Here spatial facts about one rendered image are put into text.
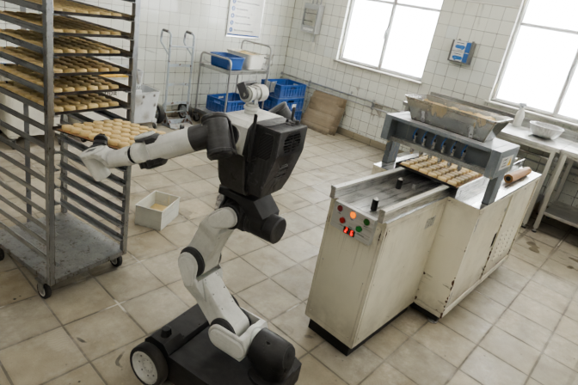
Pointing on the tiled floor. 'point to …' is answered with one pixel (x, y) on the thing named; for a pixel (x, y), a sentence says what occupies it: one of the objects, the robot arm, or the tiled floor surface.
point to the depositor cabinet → (468, 241)
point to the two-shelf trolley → (228, 77)
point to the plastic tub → (156, 210)
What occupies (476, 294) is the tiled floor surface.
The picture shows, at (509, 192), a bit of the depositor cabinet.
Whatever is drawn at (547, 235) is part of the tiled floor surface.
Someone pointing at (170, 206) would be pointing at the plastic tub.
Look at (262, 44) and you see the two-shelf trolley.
